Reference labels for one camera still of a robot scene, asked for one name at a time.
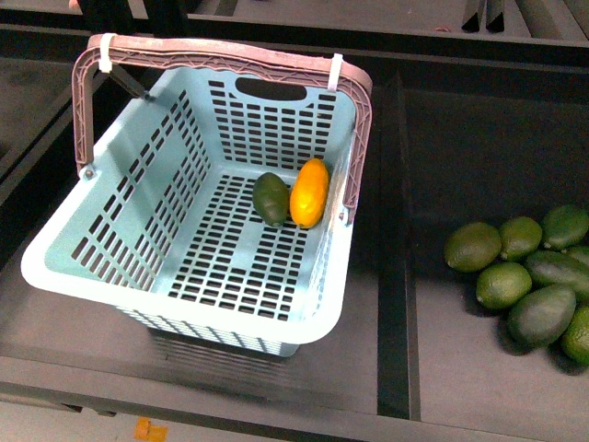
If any yellow mango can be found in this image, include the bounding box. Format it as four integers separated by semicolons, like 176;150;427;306
289;158;329;228

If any green avocado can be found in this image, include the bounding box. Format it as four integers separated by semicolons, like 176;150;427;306
541;204;588;250
560;306;589;366
499;216;543;262
476;262;533;309
252;172;289;227
444;222;502;273

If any light blue plastic basket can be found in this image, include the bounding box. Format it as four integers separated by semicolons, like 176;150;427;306
21;68;356;357

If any brown basket handle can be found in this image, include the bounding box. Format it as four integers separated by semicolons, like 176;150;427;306
72;34;373;218

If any dark avocado long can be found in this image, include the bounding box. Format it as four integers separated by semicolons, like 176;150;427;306
523;250;588;304

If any dark avocado large front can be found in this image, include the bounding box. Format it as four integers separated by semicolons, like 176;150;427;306
507;285;576;348

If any green avocado right edge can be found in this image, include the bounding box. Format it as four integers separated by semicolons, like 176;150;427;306
564;245;589;266

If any white zip tie right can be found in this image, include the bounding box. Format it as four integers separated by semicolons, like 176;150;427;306
327;53;343;93

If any white zip tie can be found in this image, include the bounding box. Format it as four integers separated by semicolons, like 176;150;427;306
98;32;117;74
327;53;343;93

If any dark wooden display shelf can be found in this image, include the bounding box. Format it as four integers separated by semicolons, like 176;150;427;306
1;1;588;441

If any white zip tie left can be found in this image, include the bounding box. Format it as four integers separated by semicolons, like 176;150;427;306
98;32;117;74

